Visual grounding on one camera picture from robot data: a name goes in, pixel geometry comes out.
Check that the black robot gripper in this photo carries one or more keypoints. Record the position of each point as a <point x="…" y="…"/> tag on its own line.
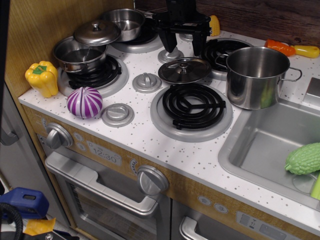
<point x="182" y="17"/>

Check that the steel pot lid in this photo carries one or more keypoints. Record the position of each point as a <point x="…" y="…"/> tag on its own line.
<point x="184" y="70"/>

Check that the steel pan back left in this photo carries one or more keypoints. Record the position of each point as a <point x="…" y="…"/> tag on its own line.
<point x="129" y="21"/>

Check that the tall steel stock pot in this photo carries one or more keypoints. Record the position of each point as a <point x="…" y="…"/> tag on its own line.
<point x="255" y="76"/>

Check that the domed steel lid with knob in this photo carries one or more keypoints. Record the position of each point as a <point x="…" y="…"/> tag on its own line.
<point x="97" y="33"/>

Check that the steel pot front left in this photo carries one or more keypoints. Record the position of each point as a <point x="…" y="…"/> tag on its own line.
<point x="75" y="57"/>

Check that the grey stove knob back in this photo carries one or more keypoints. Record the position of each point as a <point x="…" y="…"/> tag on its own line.
<point x="186" y="37"/>

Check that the grey stove knob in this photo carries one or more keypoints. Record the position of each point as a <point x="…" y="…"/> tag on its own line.
<point x="146" y="83"/>
<point x="186" y="37"/>
<point x="164" y="56"/>
<point x="117" y="115"/>

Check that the grey stove knob upper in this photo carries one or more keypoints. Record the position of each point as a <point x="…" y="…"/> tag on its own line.
<point x="164" y="56"/>

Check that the yellow toy corn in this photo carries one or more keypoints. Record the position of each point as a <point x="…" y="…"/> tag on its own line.
<point x="214" y="25"/>

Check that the black back right burner coil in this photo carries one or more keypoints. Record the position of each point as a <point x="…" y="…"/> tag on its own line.
<point x="216" y="51"/>

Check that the black burner coil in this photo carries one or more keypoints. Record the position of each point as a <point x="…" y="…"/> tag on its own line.
<point x="193" y="106"/>
<point x="104" y="75"/>
<point x="216" y="51"/>
<point x="148" y="32"/>

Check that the black back left burner coil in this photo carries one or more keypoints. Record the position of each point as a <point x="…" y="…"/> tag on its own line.
<point x="148" y="32"/>

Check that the grey stove knob middle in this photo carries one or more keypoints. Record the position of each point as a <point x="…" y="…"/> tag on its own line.
<point x="146" y="83"/>

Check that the black front right burner coil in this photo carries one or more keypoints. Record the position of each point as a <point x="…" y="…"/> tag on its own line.
<point x="193" y="106"/>

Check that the black front left burner coil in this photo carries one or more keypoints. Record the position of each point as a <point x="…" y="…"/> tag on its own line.
<point x="104" y="75"/>

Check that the grey stove knob front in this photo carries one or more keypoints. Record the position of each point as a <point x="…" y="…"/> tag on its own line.
<point x="117" y="115"/>

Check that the orange toy carrot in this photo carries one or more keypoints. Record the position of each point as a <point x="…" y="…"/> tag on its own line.
<point x="280" y="47"/>

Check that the purple striped toy onion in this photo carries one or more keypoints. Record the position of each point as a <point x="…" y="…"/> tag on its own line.
<point x="85" y="102"/>

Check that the grey sink basin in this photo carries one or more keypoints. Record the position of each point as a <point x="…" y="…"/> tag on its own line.
<point x="260" y="141"/>

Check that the oven clock display panel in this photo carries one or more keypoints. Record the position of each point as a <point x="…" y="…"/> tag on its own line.
<point x="104" y="153"/>

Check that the grey oven dial right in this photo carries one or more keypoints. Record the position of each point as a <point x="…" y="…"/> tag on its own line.
<point x="151" y="181"/>

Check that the grey oven dial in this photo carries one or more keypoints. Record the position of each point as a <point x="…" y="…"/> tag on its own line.
<point x="151" y="181"/>
<point x="57" y="136"/>

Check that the yellow toy bell pepper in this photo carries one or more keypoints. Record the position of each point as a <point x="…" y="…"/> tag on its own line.
<point x="43" y="77"/>

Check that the grey oven dial left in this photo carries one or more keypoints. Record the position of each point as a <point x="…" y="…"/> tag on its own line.
<point x="57" y="136"/>

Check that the green toy bitter gourd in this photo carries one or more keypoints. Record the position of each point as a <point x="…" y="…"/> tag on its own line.
<point x="304" y="160"/>

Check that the light green cup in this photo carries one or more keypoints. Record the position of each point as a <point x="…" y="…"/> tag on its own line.
<point x="315" y="192"/>

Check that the blue clamp tool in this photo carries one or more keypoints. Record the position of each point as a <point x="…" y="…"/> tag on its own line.
<point x="30" y="203"/>

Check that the grey oven door handle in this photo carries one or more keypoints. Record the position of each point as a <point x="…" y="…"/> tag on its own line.
<point x="86" y="178"/>

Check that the grey right door handle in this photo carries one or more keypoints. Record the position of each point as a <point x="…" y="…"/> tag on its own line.
<point x="187" y="229"/>

